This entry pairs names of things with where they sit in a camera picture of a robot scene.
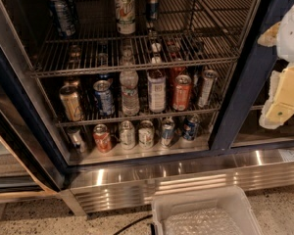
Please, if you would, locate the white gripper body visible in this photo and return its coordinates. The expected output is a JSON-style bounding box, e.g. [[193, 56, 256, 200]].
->
[[276, 5, 294, 63]]

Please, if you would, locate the tall slim blue can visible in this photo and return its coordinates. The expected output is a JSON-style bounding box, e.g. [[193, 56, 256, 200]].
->
[[146, 0, 159, 21]]

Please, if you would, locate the clear water bottle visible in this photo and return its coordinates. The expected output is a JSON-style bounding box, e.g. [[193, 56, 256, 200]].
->
[[119, 57, 141, 118]]

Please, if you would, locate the blue pepsi can shelf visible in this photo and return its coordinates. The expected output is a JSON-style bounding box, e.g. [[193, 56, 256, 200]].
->
[[93, 80, 115, 117], [48, 0, 75, 39]]

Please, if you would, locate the silver slim can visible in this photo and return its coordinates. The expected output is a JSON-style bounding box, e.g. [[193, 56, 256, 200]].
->
[[197, 70, 219, 108]]

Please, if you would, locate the gold can middle shelf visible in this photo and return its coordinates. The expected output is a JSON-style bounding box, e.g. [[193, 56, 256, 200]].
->
[[59, 85, 84, 121]]

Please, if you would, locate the white can bottom centre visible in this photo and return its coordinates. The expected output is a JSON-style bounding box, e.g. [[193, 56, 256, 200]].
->
[[138, 120, 154, 149]]

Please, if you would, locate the open glass fridge door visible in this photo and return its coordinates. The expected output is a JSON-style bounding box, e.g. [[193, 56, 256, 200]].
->
[[0, 71, 65, 204]]

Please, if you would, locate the middle wire shelf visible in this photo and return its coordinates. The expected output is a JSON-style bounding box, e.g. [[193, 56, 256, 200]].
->
[[42, 63, 232, 127]]

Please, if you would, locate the white plastic bin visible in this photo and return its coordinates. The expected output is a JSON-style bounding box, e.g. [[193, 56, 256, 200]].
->
[[152, 186, 262, 235]]

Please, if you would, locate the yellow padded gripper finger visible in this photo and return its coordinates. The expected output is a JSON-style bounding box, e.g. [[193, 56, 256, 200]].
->
[[257, 23, 280, 47], [259, 63, 294, 129]]

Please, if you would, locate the white label tall can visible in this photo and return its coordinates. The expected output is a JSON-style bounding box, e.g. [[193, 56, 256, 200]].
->
[[147, 69, 166, 113]]

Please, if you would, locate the bubble wrap sheet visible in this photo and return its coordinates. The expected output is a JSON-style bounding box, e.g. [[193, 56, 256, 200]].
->
[[163, 208, 243, 235]]

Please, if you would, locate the blue pepsi can bottom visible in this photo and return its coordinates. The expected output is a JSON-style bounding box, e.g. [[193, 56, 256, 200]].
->
[[182, 114, 200, 141]]

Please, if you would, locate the orange soda can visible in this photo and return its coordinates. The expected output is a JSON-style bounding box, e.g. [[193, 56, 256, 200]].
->
[[172, 74, 191, 111]]

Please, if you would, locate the blue pepsi can middle shelf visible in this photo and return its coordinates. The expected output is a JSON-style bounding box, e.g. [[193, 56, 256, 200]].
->
[[93, 80, 115, 117]]

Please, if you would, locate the top wire shelf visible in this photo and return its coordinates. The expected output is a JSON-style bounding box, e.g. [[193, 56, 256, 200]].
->
[[29, 0, 253, 77]]

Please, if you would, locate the wire shelf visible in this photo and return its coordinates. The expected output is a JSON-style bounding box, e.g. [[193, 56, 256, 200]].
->
[[29, 0, 253, 77], [42, 63, 232, 127]]

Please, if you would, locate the red can bottom shelf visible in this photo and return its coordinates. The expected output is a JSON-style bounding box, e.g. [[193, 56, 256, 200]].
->
[[93, 124, 112, 153]]

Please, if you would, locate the silver can bottom left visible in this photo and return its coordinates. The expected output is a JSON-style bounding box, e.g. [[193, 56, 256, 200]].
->
[[67, 126, 87, 153]]

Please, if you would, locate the white green can bottom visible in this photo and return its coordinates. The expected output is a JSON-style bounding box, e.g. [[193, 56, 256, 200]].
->
[[119, 120, 136, 150]]

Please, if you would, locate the blue silver can bottom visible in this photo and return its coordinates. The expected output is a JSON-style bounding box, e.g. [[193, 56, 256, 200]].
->
[[161, 117, 175, 147]]

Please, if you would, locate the black cable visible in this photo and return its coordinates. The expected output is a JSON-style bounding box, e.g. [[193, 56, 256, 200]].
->
[[112, 213, 154, 235]]

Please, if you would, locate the blue pepsi can top shelf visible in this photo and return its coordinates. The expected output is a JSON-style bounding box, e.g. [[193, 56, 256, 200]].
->
[[48, 0, 75, 39]]

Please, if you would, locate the stainless steel fridge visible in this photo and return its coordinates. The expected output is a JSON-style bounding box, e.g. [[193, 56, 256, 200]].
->
[[0, 0, 294, 214]]

